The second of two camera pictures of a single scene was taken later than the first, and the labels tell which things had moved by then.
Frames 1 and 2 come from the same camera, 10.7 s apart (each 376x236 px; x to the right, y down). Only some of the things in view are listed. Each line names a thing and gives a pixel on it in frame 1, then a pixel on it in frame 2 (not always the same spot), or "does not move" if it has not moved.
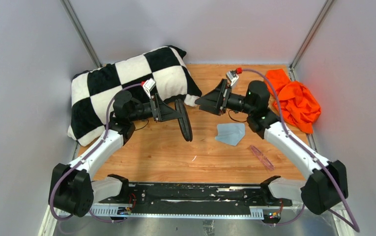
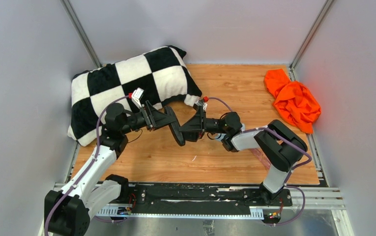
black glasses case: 184,122 to 174,127
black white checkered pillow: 93,90 does not move
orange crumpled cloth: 297,105 does not move
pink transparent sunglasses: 263,158 does not move
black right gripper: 225,92 to 197,124
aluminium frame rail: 81,32 does not move
